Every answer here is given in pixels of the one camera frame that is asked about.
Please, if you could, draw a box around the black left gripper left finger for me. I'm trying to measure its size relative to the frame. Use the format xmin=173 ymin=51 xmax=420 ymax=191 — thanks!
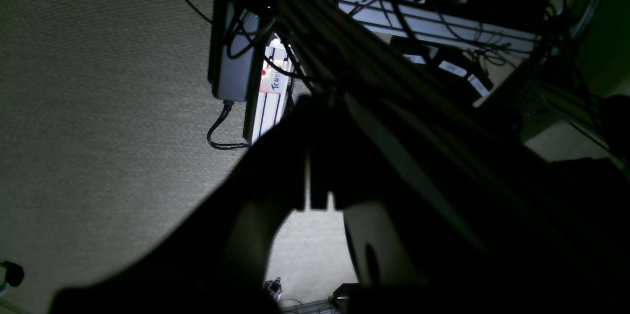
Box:
xmin=49 ymin=95 xmax=308 ymax=314

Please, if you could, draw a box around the grey power adapter box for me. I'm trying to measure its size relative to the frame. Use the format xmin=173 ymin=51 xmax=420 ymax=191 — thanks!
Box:
xmin=207 ymin=0 xmax=269 ymax=102

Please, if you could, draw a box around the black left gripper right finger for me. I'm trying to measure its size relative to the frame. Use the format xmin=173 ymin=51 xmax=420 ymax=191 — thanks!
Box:
xmin=312 ymin=93 xmax=629 ymax=314

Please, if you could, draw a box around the white power strip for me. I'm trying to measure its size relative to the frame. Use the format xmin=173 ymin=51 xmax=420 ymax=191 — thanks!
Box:
xmin=317 ymin=0 xmax=567 ymax=56

